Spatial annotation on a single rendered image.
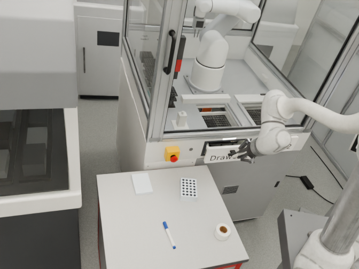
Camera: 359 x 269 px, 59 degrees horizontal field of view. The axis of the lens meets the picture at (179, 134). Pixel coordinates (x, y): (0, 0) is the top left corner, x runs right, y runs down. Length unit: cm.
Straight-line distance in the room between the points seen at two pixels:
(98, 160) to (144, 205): 131
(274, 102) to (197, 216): 65
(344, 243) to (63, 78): 104
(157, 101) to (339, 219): 86
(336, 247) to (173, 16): 100
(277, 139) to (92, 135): 206
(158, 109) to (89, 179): 134
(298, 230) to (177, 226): 56
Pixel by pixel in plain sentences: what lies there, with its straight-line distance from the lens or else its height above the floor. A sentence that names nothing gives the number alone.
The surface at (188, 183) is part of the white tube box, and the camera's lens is 167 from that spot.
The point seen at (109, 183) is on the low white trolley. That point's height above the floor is 76.
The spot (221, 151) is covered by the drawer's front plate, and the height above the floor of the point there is 90.
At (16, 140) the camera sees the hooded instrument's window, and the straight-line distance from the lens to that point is 123.
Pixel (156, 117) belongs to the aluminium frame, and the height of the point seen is 111.
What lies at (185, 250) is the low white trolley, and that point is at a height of 76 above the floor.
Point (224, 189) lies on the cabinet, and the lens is 213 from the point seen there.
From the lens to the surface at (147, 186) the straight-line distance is 164.
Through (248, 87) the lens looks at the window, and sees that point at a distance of 162.
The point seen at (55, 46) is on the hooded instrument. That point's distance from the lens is 103.
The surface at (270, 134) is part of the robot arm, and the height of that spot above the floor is 125.
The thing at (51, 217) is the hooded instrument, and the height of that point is 66.
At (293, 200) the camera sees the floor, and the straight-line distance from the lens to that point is 300.
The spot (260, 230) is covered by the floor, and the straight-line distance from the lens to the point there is 266.
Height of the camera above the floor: 203
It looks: 40 degrees down
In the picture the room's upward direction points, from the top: 13 degrees clockwise
